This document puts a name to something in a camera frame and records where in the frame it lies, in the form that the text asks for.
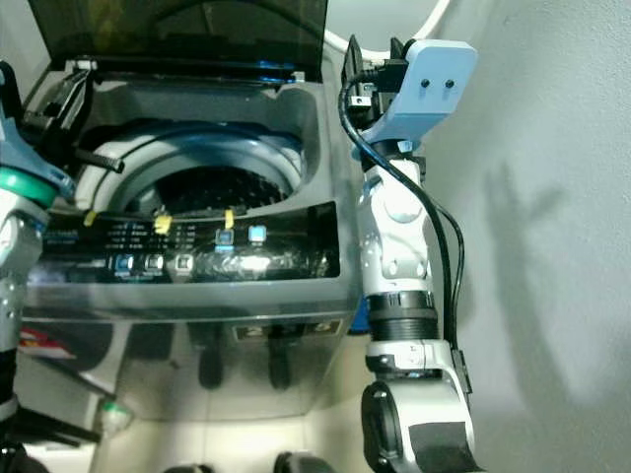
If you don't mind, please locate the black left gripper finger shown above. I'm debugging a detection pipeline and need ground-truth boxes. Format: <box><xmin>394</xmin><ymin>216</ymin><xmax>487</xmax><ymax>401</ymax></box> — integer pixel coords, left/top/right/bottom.
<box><xmin>79</xmin><ymin>147</ymin><xmax>126</xmax><ymax>175</ymax></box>
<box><xmin>61</xmin><ymin>69</ymin><xmax>101</xmax><ymax>127</ymax></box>

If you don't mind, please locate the dark tinted washer lid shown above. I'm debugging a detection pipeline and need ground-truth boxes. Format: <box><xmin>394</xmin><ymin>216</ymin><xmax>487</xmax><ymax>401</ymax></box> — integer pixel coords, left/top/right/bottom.
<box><xmin>28</xmin><ymin>0</ymin><xmax>329</xmax><ymax>82</ymax></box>

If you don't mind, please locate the grey top-load washing machine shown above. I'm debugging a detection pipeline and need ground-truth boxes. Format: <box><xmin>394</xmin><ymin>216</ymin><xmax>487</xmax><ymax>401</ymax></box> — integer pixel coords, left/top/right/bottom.
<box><xmin>15</xmin><ymin>59</ymin><xmax>368</xmax><ymax>417</ymax></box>

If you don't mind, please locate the perforated steel washer drum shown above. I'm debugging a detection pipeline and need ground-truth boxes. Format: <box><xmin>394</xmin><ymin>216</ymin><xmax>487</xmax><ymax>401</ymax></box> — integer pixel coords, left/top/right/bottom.
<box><xmin>74</xmin><ymin>120</ymin><xmax>305</xmax><ymax>220</ymax></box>

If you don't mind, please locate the black washer control panel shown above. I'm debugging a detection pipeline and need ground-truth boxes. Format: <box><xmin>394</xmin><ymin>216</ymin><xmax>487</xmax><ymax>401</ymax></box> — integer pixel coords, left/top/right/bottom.
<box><xmin>28</xmin><ymin>201</ymin><xmax>342</xmax><ymax>283</ymax></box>

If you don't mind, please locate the red washer sticker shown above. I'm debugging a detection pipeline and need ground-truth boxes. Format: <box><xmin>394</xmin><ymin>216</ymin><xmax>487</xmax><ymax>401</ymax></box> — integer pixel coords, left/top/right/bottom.
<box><xmin>22</xmin><ymin>330</ymin><xmax>76</xmax><ymax>360</ymax></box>

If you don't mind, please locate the blue plastic piece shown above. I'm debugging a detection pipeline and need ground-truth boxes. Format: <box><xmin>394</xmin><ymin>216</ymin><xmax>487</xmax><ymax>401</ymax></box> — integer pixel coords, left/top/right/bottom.
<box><xmin>351</xmin><ymin>299</ymin><xmax>369</xmax><ymax>333</ymax></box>

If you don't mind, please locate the washer front label strip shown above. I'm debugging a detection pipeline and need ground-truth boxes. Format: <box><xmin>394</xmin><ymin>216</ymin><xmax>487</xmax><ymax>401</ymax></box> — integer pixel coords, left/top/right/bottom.
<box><xmin>231</xmin><ymin>319</ymin><xmax>342</xmax><ymax>342</ymax></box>

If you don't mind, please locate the clear plastic bottle green cap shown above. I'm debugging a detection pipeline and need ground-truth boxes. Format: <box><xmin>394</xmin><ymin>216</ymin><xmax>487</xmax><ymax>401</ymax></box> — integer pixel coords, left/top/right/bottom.
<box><xmin>99</xmin><ymin>397</ymin><xmax>137</xmax><ymax>437</ymax></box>

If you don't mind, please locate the black robot right foot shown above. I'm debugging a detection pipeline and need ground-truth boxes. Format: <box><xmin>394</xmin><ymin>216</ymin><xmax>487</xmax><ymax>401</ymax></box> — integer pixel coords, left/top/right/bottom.
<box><xmin>270</xmin><ymin>451</ymin><xmax>342</xmax><ymax>473</ymax></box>

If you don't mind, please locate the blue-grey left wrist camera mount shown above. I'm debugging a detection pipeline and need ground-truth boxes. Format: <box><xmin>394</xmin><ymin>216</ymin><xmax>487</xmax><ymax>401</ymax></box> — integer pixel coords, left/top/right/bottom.
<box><xmin>0</xmin><ymin>111</ymin><xmax>76</xmax><ymax>199</ymax></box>

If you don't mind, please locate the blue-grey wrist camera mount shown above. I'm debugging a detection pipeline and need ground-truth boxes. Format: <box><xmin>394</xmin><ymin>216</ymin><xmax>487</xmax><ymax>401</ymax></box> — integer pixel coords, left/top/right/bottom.
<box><xmin>367</xmin><ymin>38</ymin><xmax>480</xmax><ymax>150</ymax></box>
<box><xmin>0</xmin><ymin>111</ymin><xmax>76</xmax><ymax>199</ymax></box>

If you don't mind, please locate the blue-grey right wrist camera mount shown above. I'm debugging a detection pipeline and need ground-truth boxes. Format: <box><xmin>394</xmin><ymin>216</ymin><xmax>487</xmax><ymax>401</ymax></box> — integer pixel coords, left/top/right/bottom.
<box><xmin>367</xmin><ymin>38</ymin><xmax>480</xmax><ymax>150</ymax></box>

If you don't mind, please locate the white water hose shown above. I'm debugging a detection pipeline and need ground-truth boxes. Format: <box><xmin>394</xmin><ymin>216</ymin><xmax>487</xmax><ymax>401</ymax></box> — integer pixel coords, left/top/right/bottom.
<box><xmin>322</xmin><ymin>0</ymin><xmax>452</xmax><ymax>62</ymax></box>

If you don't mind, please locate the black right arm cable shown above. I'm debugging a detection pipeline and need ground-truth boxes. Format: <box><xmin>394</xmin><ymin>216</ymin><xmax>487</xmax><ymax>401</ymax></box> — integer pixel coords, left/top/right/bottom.
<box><xmin>339</xmin><ymin>71</ymin><xmax>467</xmax><ymax>373</ymax></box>

